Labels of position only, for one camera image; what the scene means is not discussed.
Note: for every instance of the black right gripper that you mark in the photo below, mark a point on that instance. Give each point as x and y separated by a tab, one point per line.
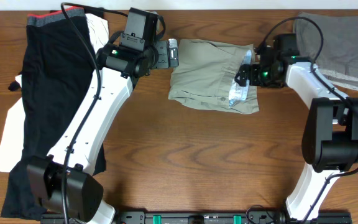
253	69

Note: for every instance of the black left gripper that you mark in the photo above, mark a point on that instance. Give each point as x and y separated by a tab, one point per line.
163	62

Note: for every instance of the khaki green shorts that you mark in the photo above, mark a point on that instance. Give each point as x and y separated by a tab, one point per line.
204	79

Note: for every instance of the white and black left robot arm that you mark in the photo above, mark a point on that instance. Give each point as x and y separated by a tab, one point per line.
63	180

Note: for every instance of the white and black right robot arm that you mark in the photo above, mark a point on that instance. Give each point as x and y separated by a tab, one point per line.
330	138

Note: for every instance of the folded grey shorts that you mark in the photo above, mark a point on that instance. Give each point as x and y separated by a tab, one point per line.
338	60

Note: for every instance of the black pants with red waistband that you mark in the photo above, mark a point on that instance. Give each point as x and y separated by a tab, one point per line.
56	75

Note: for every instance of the white garment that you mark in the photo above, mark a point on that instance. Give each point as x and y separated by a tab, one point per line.
11	145

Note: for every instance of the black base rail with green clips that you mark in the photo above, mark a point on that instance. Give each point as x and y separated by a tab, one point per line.
197	217

